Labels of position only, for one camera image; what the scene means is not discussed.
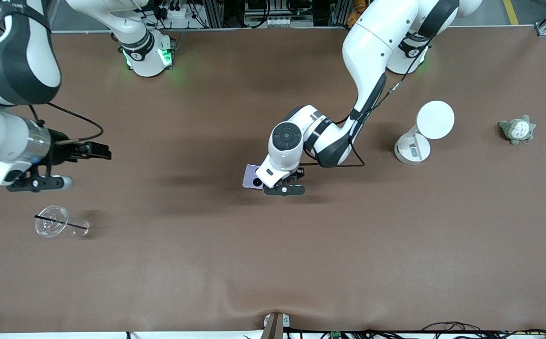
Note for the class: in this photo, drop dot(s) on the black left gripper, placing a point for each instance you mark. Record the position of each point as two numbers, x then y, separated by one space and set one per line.
300 175

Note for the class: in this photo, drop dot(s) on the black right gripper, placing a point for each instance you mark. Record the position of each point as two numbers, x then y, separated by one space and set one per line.
59 149

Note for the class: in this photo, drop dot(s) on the lilac flip phone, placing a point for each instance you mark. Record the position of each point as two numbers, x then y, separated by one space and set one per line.
249 172

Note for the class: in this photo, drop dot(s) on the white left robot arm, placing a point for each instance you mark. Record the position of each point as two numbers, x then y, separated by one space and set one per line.
372 42

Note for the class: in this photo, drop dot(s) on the black drinking straw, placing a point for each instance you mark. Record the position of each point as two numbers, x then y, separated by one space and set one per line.
61 222

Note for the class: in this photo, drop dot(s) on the brown table cover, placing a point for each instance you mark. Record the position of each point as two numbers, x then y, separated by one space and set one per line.
273 259

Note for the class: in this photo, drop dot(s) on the clear plastic cup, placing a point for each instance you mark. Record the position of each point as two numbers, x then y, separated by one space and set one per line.
47 228

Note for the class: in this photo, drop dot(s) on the white round table lamp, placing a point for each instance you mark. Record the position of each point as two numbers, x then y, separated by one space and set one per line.
435 120

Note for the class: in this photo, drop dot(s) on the white terminal strip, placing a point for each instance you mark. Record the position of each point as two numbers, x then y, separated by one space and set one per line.
277 22

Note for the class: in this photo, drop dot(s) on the white power strip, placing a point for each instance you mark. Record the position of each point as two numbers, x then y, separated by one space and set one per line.
176 13

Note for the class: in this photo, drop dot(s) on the pile of orange buns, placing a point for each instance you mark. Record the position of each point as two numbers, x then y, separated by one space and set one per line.
355 12

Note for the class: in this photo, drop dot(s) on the green grey plush toy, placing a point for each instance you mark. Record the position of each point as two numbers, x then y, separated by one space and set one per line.
517 131

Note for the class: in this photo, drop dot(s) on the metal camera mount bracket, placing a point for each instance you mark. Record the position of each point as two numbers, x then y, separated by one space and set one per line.
275 326

